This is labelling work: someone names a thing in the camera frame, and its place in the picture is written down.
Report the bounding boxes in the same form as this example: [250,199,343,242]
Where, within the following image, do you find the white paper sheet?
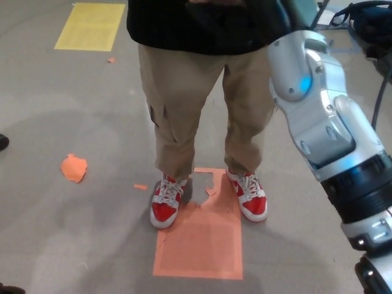
[318,9,334,26]

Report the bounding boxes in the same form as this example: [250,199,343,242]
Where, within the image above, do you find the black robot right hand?
[255,0,309,40]

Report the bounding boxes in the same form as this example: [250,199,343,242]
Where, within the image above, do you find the red white right sneaker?
[149,173,188,230]

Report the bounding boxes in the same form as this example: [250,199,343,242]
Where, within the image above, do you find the large torn orange paper scrap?
[60,153,89,184]

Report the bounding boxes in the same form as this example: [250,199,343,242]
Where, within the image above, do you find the black shoe with green dot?
[0,285,26,294]

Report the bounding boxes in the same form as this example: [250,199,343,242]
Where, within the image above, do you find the black chair leg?
[311,0,331,31]

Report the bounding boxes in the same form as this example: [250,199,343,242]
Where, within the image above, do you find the black t-shirt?
[126,0,295,56]

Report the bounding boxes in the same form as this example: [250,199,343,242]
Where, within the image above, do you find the blue backpack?
[330,0,392,42]

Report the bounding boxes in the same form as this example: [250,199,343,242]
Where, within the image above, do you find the khaki cargo pants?
[137,42,278,181]

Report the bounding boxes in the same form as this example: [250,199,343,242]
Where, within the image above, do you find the red white sneaker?
[149,173,188,230]
[225,168,268,222]

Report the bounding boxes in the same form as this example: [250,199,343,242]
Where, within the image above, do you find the dark grey bag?
[364,38,392,79]

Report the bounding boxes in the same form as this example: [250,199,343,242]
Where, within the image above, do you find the yellow rectangular floor marking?
[54,2,126,52]

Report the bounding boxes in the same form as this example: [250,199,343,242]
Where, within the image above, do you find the grey cable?
[371,73,392,131]

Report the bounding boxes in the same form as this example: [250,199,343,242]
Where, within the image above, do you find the red white left sneaker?
[225,168,268,222]

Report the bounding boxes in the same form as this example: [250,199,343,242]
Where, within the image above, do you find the orange rectangular floor marking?
[153,167,244,281]

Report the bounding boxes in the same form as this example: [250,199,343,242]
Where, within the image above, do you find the person's bare right hand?
[188,0,236,5]

